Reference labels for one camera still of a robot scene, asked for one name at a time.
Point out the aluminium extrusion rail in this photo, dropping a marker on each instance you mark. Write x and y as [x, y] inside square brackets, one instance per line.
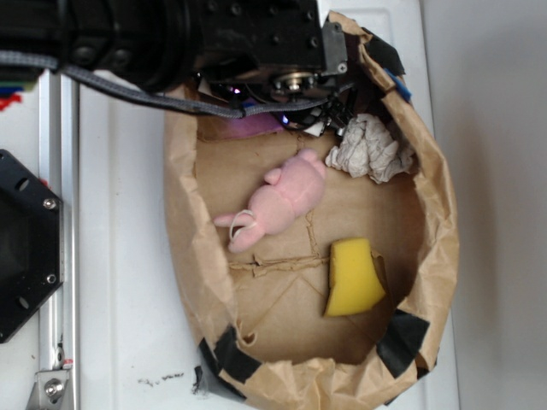
[58, 165]

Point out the yellow sponge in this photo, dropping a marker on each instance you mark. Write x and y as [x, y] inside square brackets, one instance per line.
[354, 285]

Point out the brown paper bag tray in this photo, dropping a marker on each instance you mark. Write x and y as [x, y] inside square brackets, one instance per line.
[258, 317]

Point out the blue tape piece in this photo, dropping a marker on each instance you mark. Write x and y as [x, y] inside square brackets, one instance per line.
[400, 86]

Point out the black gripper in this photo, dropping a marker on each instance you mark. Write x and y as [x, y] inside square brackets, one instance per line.
[287, 56]

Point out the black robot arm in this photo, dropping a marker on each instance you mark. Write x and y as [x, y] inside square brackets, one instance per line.
[140, 52]

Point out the crumpled white paper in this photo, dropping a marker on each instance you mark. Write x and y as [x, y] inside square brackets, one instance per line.
[370, 148]

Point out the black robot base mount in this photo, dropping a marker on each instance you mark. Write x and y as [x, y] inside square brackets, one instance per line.
[30, 244]

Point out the metal corner bracket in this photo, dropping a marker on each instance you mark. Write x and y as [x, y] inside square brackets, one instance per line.
[52, 390]

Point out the pink plush bunny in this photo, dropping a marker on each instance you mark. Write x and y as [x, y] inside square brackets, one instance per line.
[289, 191]

